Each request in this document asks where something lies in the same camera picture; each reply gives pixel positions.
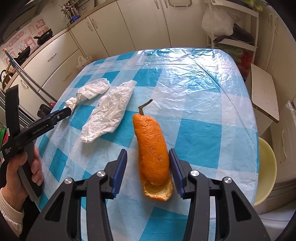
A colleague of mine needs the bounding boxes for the person's left hand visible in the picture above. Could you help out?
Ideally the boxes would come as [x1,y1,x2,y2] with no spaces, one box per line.
[1,146,44,212]

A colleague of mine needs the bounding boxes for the yellow green stool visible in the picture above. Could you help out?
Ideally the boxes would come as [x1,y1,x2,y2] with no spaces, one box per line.
[254,137,277,206]

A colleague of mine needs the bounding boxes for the black wok on counter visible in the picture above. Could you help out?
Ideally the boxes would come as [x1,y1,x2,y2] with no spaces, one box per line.
[34,29,53,46]

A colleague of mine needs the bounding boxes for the white hanging bin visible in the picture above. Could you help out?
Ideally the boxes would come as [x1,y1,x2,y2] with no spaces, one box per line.
[168,0,192,8]

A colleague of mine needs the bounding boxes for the white plastic bag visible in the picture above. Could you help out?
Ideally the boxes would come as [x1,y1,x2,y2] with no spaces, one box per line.
[202,4,235,37]

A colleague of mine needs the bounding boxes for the blue checkered tablecloth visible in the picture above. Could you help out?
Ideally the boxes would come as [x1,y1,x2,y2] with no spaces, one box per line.
[36,48,259,240]

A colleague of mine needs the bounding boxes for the white folded board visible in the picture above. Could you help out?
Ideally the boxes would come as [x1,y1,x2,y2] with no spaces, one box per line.
[245,64,280,136]

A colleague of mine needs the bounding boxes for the white tissue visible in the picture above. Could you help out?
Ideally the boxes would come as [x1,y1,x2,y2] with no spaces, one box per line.
[80,80,137,143]
[64,78,110,112]

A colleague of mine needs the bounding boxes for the dark dustpan with handle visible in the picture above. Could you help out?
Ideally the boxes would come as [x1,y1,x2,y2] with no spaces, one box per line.
[3,48,57,111]

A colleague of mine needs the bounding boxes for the long orange peel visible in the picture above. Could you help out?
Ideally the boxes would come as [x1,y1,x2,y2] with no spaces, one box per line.
[132,99,174,201]

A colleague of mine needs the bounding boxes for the bag of green vegetables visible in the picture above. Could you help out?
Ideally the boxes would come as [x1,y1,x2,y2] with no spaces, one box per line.
[240,0,263,12]

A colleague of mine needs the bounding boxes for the white rack shelf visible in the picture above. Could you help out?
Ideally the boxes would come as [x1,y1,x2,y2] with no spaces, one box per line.
[202,1,259,60]

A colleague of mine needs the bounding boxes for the black frying pan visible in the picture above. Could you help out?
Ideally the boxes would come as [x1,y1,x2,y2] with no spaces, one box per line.
[213,23,254,44]

